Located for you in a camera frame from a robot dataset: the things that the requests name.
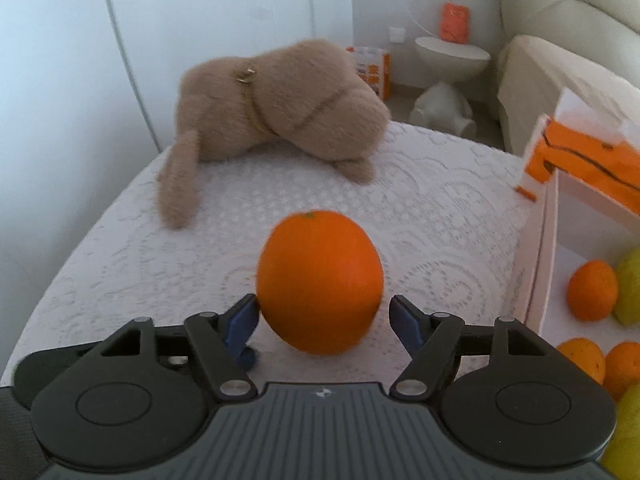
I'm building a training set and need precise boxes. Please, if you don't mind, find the large orange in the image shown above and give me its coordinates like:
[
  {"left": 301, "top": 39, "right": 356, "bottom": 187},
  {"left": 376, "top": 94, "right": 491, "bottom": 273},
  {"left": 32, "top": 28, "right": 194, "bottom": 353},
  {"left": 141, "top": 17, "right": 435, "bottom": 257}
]
[{"left": 256, "top": 210, "right": 384, "bottom": 356}]

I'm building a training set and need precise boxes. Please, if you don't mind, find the mandarin with long stem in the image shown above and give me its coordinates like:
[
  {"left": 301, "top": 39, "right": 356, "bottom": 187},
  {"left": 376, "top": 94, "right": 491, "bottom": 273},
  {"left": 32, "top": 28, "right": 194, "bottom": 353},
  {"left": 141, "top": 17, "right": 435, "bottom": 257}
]
[{"left": 603, "top": 341, "right": 640, "bottom": 401}]

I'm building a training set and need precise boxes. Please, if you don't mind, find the green pear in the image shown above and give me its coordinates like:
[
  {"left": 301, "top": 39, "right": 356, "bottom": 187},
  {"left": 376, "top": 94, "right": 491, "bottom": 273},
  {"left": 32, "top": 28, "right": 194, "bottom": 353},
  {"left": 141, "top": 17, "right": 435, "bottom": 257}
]
[
  {"left": 600, "top": 384, "right": 640, "bottom": 480},
  {"left": 614, "top": 247, "right": 640, "bottom": 326}
]

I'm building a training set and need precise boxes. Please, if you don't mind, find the white lace tablecloth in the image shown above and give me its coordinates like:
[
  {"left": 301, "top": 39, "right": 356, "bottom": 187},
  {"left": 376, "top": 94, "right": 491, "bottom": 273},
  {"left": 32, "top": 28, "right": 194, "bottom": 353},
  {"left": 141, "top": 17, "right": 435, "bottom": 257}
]
[{"left": 10, "top": 122, "right": 530, "bottom": 385}]

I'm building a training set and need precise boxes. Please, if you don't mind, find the orange tissue box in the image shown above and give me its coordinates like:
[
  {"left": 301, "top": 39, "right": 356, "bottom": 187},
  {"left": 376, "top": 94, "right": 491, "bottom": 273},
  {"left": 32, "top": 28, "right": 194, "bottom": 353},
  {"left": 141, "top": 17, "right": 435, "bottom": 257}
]
[{"left": 515, "top": 88, "right": 639, "bottom": 212}]

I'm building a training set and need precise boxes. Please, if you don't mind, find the brown plush dog toy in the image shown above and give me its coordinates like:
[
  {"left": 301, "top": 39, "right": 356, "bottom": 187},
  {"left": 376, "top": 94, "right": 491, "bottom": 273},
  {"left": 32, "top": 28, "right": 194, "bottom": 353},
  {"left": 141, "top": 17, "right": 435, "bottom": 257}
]
[{"left": 157, "top": 39, "right": 390, "bottom": 230}]

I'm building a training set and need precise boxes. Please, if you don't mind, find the white round side table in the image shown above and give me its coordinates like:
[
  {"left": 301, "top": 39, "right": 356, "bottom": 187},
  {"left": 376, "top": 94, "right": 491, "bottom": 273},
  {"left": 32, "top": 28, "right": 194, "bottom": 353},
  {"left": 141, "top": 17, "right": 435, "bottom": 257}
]
[{"left": 409, "top": 36, "right": 491, "bottom": 139}]

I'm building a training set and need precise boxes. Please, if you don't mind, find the orange white paper bag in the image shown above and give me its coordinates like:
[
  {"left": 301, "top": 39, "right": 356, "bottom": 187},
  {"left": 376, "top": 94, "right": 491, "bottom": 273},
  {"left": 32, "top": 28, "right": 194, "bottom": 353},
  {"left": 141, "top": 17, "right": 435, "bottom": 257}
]
[{"left": 347, "top": 47, "right": 390, "bottom": 101}]

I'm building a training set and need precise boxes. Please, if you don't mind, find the beige upholstered bed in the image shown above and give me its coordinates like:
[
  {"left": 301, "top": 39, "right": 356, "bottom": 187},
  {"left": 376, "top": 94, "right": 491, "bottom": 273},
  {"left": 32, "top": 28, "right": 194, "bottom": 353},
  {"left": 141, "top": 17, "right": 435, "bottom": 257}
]
[{"left": 496, "top": 0, "right": 639, "bottom": 156}]

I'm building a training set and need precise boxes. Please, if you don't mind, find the lower white wall socket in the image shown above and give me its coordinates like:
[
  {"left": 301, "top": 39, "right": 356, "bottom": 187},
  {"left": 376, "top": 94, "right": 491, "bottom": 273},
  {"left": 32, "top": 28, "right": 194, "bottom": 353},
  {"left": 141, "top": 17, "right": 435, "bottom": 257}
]
[{"left": 388, "top": 27, "right": 406, "bottom": 44}]

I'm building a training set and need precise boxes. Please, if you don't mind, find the white charging cable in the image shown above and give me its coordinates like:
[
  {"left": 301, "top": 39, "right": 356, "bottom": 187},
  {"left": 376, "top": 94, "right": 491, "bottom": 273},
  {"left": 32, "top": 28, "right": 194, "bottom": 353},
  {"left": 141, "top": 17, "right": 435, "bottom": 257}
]
[{"left": 409, "top": 0, "right": 443, "bottom": 42}]

